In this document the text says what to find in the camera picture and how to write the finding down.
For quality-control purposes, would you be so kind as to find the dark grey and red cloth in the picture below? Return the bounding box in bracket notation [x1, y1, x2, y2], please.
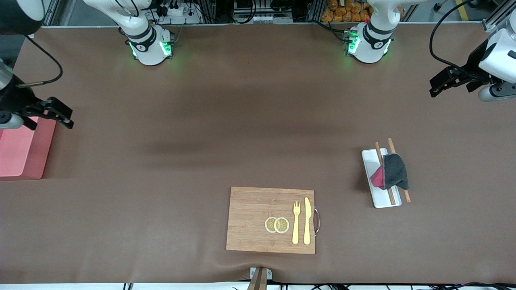
[370, 153, 409, 191]

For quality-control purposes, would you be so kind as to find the pink plastic bin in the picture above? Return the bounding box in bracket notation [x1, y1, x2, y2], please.
[0, 115, 57, 180]

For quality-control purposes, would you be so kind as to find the brown table cover mat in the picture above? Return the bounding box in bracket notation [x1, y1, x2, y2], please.
[0, 23, 516, 284]

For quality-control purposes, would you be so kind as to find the orange snack packets pile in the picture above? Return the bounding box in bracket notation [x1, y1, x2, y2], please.
[321, 0, 405, 23]

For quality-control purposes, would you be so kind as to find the white rectangular tray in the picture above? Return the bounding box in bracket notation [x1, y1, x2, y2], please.
[362, 148, 402, 209]

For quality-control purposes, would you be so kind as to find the white power strip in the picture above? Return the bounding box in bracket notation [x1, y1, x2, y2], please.
[155, 2, 202, 25]

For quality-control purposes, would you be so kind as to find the yellow plastic knife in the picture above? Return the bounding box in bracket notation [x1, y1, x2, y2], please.
[303, 197, 312, 245]

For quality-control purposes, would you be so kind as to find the bamboo cutting board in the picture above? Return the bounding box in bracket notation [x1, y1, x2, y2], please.
[226, 186, 316, 255]

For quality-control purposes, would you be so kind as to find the yellow plastic fork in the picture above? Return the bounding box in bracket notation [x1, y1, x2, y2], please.
[292, 201, 301, 245]

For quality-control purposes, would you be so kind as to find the brown bar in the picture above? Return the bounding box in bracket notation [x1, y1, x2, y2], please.
[247, 268, 268, 290]

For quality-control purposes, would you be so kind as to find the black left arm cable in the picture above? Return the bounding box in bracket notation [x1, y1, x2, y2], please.
[429, 0, 490, 79]

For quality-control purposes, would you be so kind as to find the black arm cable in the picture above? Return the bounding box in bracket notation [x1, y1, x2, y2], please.
[16, 34, 64, 88]
[429, 0, 490, 79]

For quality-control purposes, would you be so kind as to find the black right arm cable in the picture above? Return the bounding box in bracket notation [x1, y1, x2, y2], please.
[16, 34, 64, 88]

